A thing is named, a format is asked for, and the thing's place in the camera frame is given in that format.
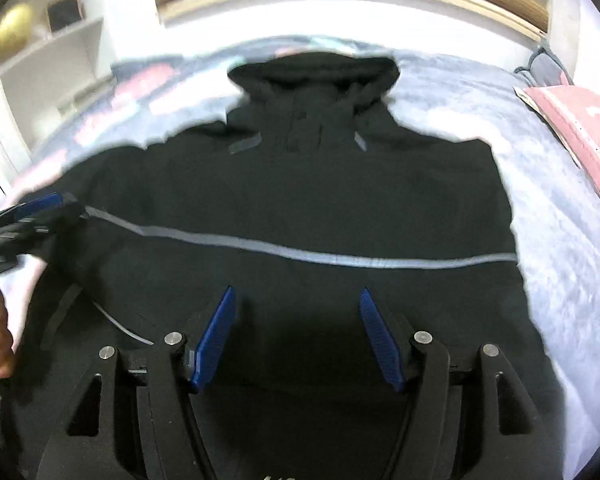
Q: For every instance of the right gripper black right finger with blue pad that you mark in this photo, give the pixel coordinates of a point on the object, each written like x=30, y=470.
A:
x=468, y=415

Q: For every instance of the white wall bookshelf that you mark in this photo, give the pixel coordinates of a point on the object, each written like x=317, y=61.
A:
x=42, y=80

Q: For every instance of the pink pillow with elephant print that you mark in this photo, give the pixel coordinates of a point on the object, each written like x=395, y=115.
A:
x=573, y=113

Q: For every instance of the black picture frame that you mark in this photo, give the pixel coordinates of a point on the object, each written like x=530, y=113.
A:
x=63, y=13

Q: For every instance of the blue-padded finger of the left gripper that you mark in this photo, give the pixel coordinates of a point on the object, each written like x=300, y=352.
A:
x=23, y=210

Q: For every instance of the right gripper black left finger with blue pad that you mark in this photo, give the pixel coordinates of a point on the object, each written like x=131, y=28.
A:
x=131, y=417

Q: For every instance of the grey floral bed sheet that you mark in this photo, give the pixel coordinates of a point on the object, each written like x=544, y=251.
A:
x=556, y=210

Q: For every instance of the grey pillow behind pink pillow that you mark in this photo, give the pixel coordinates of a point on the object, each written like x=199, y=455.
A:
x=544, y=69

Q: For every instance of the black jacket with reflective stripe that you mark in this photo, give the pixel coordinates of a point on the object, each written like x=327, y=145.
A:
x=307, y=193

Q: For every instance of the yellow globe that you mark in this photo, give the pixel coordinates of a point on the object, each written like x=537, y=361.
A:
x=16, y=28

